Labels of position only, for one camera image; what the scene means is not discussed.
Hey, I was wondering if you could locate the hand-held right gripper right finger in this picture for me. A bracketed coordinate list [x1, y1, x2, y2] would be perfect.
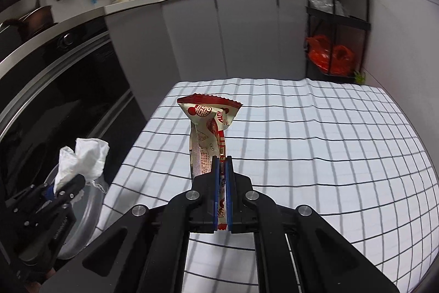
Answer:
[226, 157, 400, 293]

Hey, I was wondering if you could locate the brown frying pan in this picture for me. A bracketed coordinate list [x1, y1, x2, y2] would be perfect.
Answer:
[19, 5, 54, 36]

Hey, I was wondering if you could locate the grey plastic basket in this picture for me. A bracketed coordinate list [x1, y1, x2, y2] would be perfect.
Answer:
[41, 164, 109, 260]

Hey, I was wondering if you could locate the grey kitchen cabinet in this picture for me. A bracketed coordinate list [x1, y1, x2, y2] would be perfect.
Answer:
[105, 0, 309, 115]

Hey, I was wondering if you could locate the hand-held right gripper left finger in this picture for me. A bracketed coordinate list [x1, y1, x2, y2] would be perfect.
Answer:
[39, 157, 220, 293]

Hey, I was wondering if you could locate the black built-in oven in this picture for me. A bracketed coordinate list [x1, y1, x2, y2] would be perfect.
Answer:
[0, 16, 145, 198]

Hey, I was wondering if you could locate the red plastic bag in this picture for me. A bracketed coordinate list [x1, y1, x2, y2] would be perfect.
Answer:
[329, 45, 356, 76]
[306, 35, 332, 72]

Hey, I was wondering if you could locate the white checked tablecloth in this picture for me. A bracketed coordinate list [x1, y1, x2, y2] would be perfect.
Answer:
[92, 77, 431, 293]

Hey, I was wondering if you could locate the black shelf rack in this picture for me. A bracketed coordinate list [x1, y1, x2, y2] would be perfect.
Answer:
[302, 0, 372, 84]

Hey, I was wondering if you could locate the white tissue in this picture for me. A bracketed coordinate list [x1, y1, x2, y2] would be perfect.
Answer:
[54, 138, 110, 202]

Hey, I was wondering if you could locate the red white snack wrapper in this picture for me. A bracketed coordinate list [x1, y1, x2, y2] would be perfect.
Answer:
[177, 93, 243, 232]

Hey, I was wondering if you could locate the crumpled clear plastic wrap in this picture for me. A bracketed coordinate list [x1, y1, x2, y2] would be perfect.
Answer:
[308, 0, 345, 16]

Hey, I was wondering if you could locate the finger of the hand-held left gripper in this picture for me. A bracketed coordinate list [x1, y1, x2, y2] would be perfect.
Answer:
[29, 182, 58, 203]
[54, 174, 86, 206]

